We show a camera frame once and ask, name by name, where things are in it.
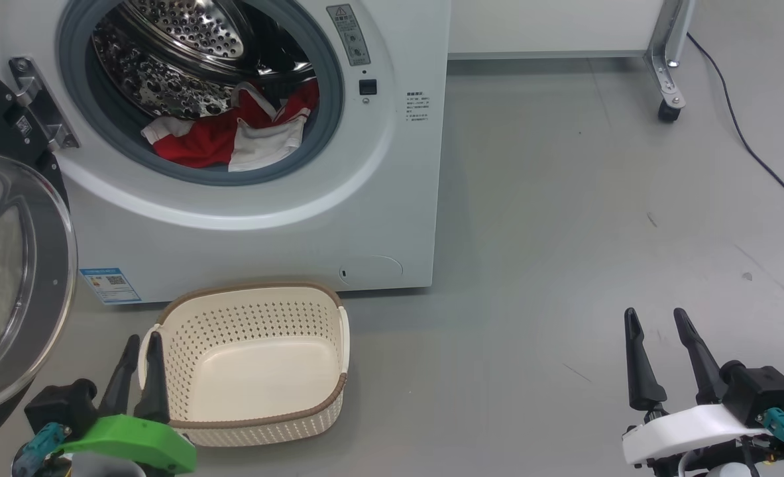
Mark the black floor cable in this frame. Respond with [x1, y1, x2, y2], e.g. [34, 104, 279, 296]
[686, 32, 784, 221]

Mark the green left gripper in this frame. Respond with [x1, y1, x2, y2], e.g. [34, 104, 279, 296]
[57, 331, 199, 475]

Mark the red garment with white stripe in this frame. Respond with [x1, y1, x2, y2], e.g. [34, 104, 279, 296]
[141, 78, 320, 168]

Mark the cream perforated laundry basket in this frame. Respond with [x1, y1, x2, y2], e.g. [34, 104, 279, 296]
[138, 282, 351, 448]

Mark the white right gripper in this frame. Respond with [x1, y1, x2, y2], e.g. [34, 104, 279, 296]
[622, 307, 771, 468]

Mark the white front-load washing machine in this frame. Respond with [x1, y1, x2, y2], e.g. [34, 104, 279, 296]
[0, 0, 453, 306]

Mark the grey round glass washer door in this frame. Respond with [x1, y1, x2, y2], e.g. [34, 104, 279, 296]
[0, 56, 80, 459]

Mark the white garment with red trim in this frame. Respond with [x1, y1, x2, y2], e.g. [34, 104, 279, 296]
[229, 118, 307, 174]

